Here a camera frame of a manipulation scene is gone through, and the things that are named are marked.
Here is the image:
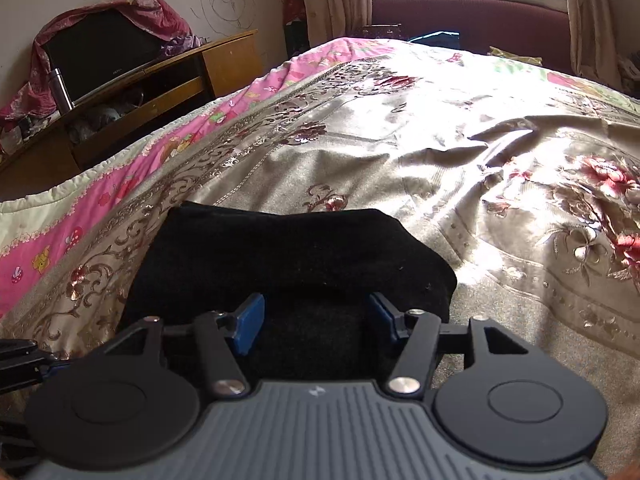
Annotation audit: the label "steel thermos bottle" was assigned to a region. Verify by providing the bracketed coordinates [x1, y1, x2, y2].
[49, 67, 76, 112]

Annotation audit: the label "dark blue garment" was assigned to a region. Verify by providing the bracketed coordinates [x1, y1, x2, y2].
[406, 31, 462, 44]

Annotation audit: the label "floral satin bedspread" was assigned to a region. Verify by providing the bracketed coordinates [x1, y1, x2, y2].
[0, 35, 640, 480]

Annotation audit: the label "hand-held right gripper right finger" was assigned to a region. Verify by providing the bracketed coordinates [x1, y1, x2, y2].
[369, 292, 537, 401]

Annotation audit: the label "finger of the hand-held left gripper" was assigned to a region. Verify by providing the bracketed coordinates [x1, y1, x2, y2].
[0, 339, 71, 395]

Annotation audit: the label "dark red patterned box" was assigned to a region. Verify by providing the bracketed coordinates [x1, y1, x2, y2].
[362, 24, 404, 42]

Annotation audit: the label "black television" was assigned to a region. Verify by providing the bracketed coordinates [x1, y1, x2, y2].
[40, 10, 166, 104]

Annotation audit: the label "television under pink cloth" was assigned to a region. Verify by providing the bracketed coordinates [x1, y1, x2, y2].
[0, 0, 202, 122]

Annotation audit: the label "pink printed quilt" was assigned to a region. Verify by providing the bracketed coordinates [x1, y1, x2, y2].
[0, 35, 361, 321]

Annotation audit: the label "yellow cloth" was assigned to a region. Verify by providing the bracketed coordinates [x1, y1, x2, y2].
[487, 46, 544, 67]

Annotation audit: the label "black pants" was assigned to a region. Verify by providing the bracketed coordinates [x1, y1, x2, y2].
[124, 201, 458, 382]

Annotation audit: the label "wooden cabinet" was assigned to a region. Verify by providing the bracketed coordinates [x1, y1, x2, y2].
[0, 29, 263, 177]

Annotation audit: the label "maroon padded headboard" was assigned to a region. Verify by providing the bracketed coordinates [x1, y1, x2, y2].
[372, 0, 574, 74]

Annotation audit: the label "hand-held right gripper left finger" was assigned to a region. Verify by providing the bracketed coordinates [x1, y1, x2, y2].
[82, 292, 266, 401]

